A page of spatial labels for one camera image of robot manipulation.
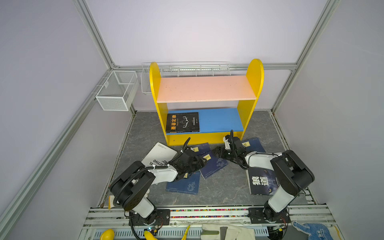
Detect yellow shelf with coloured boards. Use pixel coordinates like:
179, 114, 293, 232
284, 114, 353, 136
150, 59, 265, 146

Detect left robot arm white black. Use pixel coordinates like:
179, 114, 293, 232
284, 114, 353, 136
108, 138, 208, 223

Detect white grey glove front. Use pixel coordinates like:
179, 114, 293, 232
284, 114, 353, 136
201, 224, 256, 240

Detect dark book white characters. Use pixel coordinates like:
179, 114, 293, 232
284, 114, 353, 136
247, 167, 280, 196

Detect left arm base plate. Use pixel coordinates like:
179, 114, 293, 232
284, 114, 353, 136
129, 209, 171, 226

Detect white wire basket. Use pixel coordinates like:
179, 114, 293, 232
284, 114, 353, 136
141, 62, 231, 95

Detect yellow round object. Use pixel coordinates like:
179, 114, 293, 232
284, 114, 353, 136
100, 229, 115, 240

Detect white mesh box basket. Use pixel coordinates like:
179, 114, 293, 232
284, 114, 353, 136
96, 71, 139, 112

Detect yellow thin tool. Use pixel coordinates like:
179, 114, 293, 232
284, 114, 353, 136
181, 225, 191, 240

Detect white book black lettering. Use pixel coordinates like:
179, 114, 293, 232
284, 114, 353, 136
142, 143, 178, 167

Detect yellow tool handle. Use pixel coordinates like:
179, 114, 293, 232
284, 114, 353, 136
144, 231, 158, 240

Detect blue book dotted circle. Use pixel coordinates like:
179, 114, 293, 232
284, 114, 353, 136
190, 143, 211, 156

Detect black book yellow title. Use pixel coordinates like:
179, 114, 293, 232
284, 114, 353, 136
166, 112, 200, 134

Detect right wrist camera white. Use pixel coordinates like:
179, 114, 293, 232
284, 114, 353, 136
223, 135, 231, 150

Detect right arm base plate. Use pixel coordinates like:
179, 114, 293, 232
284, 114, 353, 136
248, 207, 291, 224

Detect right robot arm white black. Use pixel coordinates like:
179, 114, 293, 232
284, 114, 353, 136
217, 134, 315, 223

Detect blue book wide yellow label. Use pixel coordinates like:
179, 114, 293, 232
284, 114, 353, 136
200, 151, 229, 180

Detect blue dotted glove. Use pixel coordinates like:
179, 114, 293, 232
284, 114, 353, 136
292, 222, 333, 240

